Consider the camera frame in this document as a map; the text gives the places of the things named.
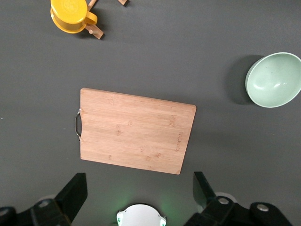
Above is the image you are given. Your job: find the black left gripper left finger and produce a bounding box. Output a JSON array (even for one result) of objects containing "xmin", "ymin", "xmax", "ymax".
[{"xmin": 0, "ymin": 173, "xmax": 88, "ymax": 226}]

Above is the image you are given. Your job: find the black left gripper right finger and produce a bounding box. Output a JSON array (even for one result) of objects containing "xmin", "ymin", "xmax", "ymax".
[{"xmin": 183, "ymin": 171, "xmax": 292, "ymax": 226}]

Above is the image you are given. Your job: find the wooden cutting board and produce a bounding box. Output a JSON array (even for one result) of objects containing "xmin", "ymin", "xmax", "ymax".
[{"xmin": 74, "ymin": 88, "xmax": 197, "ymax": 175}]

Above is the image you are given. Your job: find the light green bowl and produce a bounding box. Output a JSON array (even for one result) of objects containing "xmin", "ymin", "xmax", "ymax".
[{"xmin": 245, "ymin": 52, "xmax": 301, "ymax": 108}]

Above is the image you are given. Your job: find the wooden mug rack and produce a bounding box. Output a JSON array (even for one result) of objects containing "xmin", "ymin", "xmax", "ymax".
[{"xmin": 84, "ymin": 0, "xmax": 129, "ymax": 40}]

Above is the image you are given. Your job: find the yellow mug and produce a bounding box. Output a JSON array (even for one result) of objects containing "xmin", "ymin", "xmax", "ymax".
[{"xmin": 50, "ymin": 0, "xmax": 98, "ymax": 34}]

